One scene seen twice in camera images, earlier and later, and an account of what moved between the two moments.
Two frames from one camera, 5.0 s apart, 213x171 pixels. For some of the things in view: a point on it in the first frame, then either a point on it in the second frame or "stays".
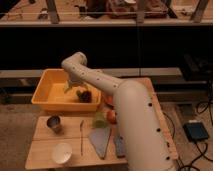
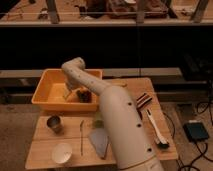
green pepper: (80, 95) stays
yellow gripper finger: (66, 86) to (68, 95)
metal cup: (54, 122) stays
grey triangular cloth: (100, 137) stays
